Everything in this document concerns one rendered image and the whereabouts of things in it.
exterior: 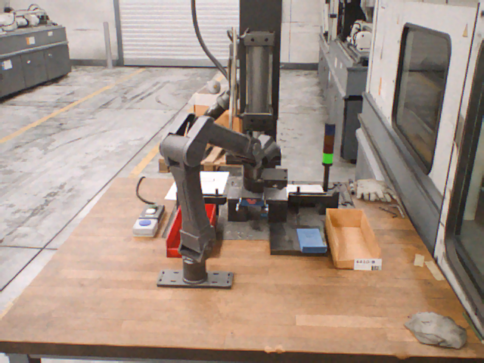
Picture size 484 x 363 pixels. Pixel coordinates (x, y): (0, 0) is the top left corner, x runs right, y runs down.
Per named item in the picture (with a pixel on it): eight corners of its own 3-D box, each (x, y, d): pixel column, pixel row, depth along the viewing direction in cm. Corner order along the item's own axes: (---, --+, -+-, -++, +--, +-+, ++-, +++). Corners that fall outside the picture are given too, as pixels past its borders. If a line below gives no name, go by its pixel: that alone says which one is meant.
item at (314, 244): (302, 255, 133) (302, 246, 132) (296, 229, 147) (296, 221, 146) (326, 255, 133) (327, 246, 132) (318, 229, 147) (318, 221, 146)
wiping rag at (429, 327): (396, 315, 113) (414, 348, 101) (398, 305, 112) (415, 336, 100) (454, 317, 112) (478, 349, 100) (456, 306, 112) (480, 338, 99)
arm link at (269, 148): (260, 149, 143) (250, 118, 135) (283, 155, 138) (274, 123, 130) (238, 173, 137) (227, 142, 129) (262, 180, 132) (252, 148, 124)
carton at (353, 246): (334, 271, 130) (336, 247, 127) (324, 229, 153) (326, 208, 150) (380, 273, 130) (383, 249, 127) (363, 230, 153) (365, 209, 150)
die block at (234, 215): (227, 221, 157) (227, 201, 154) (229, 209, 166) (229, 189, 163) (286, 222, 156) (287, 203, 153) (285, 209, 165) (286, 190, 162)
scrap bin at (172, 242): (166, 258, 136) (165, 240, 133) (181, 218, 159) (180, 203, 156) (207, 259, 135) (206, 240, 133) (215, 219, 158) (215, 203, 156)
